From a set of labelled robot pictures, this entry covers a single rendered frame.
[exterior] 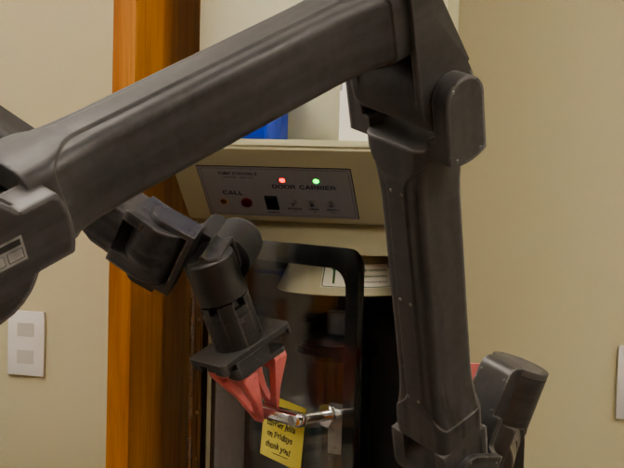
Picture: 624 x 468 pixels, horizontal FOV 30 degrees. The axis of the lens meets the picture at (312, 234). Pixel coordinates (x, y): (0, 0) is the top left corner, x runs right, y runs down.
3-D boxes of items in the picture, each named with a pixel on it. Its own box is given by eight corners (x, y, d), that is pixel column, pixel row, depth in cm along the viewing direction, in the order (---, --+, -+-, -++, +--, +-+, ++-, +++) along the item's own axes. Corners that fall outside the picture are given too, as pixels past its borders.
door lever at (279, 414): (280, 414, 137) (281, 392, 137) (334, 428, 130) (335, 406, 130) (244, 419, 134) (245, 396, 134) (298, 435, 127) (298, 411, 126)
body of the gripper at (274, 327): (192, 373, 130) (170, 315, 127) (258, 328, 136) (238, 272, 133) (227, 382, 125) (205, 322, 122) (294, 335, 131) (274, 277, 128)
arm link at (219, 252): (173, 265, 124) (221, 254, 122) (192, 239, 130) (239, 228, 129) (194, 321, 126) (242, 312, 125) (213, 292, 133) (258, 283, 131)
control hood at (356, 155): (193, 217, 151) (195, 140, 151) (442, 227, 143) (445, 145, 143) (161, 220, 140) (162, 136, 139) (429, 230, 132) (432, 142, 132)
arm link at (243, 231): (120, 276, 127) (149, 214, 124) (154, 234, 138) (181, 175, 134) (216, 328, 127) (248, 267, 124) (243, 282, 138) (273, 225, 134)
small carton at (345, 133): (352, 142, 143) (353, 93, 142) (391, 143, 141) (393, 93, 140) (338, 141, 138) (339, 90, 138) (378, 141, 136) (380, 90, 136)
